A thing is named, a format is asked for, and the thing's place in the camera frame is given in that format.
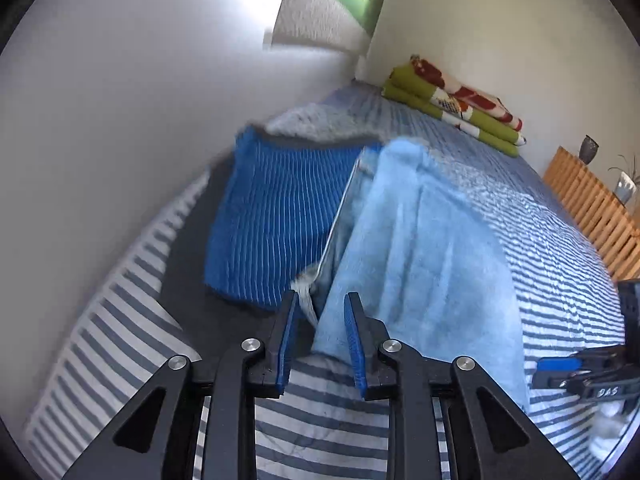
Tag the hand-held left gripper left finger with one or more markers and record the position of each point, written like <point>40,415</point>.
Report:
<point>289,340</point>

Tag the light blue denim jeans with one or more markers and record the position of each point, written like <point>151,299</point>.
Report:
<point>425,260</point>

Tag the black folded garment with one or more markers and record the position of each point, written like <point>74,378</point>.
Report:
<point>190,260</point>

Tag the potted plant in pale pot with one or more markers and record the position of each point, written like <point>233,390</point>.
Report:
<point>625,190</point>

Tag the green floral folded blanket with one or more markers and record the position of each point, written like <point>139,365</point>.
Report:
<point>405,85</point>

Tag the red white patterned folded blanket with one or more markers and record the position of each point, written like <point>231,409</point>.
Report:
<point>467,92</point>

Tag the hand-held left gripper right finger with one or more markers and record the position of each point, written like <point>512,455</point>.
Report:
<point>356,345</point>

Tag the wooden slatted bench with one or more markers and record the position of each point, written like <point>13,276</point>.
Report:
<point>590,200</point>

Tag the dark ceramic vase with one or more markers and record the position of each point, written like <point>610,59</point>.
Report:
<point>588,150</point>

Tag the blue white striped bedspread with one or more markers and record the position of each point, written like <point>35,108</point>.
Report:
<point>550,260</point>

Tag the blue striped folded garment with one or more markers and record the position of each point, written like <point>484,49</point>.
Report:
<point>270,220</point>

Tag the person's right hand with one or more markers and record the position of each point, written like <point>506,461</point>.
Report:
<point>612,422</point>

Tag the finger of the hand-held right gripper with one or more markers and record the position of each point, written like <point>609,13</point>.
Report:
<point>555,367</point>

